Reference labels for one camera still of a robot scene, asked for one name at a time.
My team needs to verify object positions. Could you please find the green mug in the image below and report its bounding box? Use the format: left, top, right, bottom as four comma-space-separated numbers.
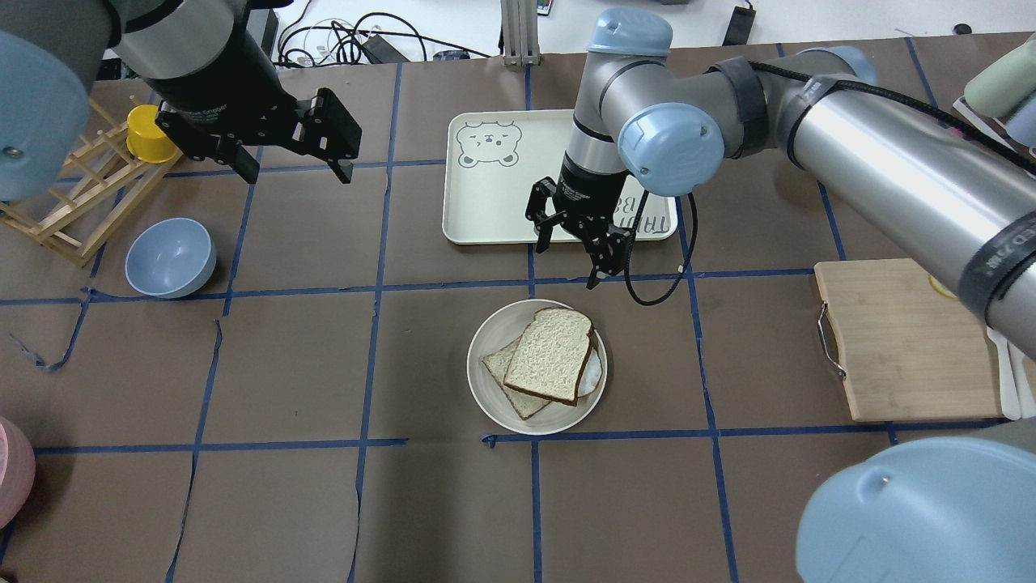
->
963, 38, 1035, 117

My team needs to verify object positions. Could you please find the blue bowl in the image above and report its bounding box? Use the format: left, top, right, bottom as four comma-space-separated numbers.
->
125, 217, 217, 300

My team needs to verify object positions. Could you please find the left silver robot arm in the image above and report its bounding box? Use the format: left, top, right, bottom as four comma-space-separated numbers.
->
1, 1, 362, 202

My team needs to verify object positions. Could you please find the bread slice on plate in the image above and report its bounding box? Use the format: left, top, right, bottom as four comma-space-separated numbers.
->
482, 338, 554, 421

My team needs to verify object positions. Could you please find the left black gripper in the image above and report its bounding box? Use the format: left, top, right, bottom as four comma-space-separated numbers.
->
153, 32, 363, 185

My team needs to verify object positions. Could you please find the white bear tray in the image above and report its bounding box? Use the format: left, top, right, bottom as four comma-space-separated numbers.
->
442, 109, 679, 246

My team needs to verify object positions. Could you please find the wooden rack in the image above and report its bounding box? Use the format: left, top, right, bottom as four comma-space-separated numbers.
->
2, 100, 182, 266

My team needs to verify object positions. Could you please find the blue mug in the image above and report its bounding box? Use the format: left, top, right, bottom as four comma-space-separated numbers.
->
1005, 95, 1036, 149

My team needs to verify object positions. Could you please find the bread slice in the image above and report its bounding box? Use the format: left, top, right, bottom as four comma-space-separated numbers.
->
503, 307, 596, 406
482, 338, 554, 421

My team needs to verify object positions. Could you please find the wooden cutting board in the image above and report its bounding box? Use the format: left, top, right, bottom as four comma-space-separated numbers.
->
813, 258, 1002, 422

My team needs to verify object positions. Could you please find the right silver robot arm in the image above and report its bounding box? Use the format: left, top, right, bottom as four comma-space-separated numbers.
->
525, 7, 1035, 582

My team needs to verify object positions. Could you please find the yellow cup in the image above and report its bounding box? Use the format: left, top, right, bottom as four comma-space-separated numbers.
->
125, 104, 179, 164

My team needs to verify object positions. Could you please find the white wire cup rack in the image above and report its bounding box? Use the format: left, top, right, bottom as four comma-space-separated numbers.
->
953, 96, 1035, 162

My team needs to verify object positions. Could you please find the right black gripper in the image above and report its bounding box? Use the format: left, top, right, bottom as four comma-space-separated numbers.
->
524, 158, 635, 289

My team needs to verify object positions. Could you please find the fried egg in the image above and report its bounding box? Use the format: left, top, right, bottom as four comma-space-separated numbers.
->
576, 348, 603, 399

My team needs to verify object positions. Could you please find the white round plate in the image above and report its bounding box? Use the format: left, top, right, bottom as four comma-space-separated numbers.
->
467, 299, 609, 436

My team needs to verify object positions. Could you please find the pink bowl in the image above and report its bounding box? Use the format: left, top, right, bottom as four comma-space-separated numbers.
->
1, 417, 36, 528

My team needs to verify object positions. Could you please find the white plastic spoon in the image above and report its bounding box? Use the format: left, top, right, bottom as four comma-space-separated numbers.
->
987, 327, 1021, 421

